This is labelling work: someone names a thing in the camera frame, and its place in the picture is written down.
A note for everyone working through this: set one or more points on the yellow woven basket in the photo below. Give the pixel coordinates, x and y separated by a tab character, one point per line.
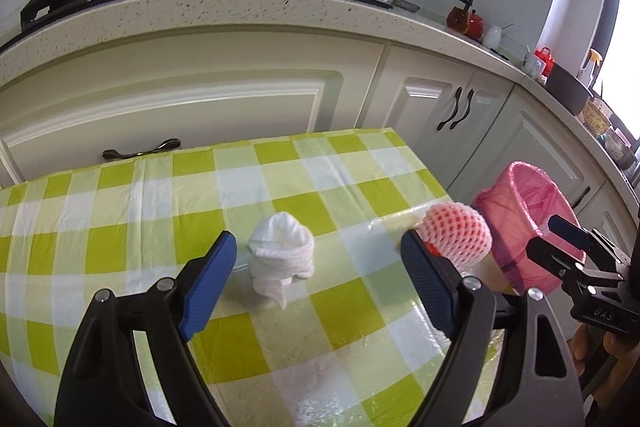
595	120

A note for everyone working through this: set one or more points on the pink lined trash bin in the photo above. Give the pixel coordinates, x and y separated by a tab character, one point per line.
517	207

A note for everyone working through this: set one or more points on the green white checkered tablecloth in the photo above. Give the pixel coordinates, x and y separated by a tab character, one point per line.
352	347

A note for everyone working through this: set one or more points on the person's right hand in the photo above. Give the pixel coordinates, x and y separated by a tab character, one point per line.
609	369

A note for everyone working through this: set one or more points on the black cabinet handle left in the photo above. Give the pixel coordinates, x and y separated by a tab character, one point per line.
453	109

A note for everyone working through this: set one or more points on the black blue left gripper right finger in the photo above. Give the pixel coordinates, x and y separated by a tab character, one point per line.
535	384

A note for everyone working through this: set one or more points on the white kitchen cabinets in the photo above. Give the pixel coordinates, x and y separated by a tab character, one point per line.
207	87

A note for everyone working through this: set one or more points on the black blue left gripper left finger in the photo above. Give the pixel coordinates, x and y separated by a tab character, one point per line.
102	382

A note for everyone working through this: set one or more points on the red small container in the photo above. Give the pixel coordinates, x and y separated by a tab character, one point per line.
545	55

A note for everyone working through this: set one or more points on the red fruit in foam net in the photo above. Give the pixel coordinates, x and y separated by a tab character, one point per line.
456	232

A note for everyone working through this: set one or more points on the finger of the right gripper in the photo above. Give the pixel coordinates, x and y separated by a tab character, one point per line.
571	272
570	229

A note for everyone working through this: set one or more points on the white crumpled tissue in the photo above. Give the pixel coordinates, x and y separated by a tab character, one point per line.
282	250

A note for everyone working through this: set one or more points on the white cup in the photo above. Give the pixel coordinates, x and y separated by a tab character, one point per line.
493	36

